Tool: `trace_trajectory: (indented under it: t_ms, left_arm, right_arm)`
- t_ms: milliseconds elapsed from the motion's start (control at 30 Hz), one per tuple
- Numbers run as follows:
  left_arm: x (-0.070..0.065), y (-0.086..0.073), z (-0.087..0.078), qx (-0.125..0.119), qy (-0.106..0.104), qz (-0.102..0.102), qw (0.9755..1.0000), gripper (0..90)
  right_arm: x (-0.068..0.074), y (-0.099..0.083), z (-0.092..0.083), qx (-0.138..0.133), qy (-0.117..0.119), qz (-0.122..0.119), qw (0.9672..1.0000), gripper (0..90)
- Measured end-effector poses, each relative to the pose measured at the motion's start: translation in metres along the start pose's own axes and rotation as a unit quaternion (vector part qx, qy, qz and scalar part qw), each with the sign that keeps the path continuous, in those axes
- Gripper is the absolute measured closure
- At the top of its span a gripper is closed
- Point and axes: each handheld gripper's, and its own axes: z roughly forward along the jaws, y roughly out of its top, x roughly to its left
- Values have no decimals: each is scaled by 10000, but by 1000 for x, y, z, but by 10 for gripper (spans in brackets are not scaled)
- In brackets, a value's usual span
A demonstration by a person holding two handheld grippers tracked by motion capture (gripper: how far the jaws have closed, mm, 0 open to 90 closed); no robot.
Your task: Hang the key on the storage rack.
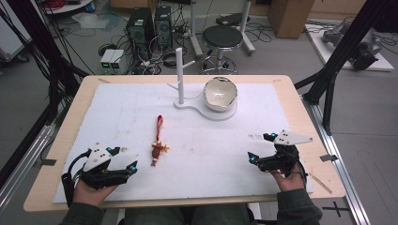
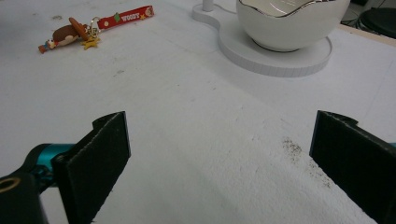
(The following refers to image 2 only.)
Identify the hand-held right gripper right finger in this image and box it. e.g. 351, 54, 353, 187
308, 109, 396, 224

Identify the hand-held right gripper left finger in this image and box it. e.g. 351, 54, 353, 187
51, 110, 132, 224

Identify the cowboy figure keychain red strap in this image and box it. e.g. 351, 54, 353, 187
37, 5, 155, 54

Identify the white bowl with silver rim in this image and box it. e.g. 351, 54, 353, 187
235, 0, 351, 52

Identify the black round object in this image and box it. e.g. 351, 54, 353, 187
356, 7, 396, 39

